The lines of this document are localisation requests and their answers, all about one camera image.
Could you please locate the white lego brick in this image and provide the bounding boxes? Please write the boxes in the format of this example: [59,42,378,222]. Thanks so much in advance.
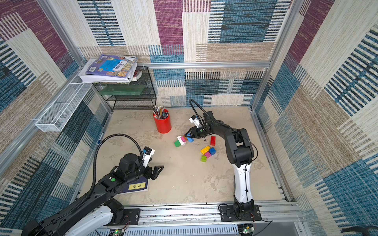
[177,136,186,146]

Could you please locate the dark green lego brick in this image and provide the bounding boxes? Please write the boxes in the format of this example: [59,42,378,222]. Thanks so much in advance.
[174,140,181,147]

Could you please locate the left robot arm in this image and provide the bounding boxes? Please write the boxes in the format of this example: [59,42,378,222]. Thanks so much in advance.
[21,153,164,236]

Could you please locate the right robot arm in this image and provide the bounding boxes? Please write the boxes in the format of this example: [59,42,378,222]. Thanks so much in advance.
[185,112,256,218]

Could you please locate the red lego brick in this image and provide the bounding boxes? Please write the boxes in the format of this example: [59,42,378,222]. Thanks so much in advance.
[210,136,216,146]

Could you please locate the yellow lego brick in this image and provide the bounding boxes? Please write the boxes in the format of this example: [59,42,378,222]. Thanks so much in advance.
[200,146,210,154]

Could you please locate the dark blue notebook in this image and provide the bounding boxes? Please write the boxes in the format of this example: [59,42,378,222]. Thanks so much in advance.
[120,177,149,194]

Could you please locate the red pencil cup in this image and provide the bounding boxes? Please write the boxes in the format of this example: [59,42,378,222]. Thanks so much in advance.
[153,109,172,134]

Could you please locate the pencils in cup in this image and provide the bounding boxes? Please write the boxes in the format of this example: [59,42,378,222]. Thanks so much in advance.
[153,106,169,120]

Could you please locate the green tray on shelf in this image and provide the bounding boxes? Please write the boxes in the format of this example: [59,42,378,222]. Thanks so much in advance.
[99,85,145,95]

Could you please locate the stack of books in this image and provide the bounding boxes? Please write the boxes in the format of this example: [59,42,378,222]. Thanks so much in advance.
[78,54,143,84]

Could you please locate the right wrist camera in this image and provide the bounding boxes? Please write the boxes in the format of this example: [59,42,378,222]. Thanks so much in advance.
[190,115,203,128]

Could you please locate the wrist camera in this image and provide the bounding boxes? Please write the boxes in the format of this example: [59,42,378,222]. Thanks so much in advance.
[190,115,203,128]
[143,147,155,168]

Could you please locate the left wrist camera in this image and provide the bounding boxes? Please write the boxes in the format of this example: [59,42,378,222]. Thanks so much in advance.
[143,147,155,168]

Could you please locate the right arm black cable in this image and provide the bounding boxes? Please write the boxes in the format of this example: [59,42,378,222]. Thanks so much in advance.
[188,98,259,163]

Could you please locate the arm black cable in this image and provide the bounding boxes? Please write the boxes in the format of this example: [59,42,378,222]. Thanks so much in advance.
[67,133,144,219]
[188,98,259,163]

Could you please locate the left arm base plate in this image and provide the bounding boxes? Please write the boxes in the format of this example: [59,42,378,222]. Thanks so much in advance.
[109,208,141,227]

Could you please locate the black wire shelf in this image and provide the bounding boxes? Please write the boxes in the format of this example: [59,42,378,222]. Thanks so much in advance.
[93,66,157,111]

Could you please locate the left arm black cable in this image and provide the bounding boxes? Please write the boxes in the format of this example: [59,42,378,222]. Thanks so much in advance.
[67,133,144,219]

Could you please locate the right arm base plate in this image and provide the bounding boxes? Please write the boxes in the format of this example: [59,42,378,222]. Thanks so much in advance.
[218,204,262,222]

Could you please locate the white wire basket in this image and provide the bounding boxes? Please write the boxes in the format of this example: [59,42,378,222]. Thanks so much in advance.
[35,83,92,132]

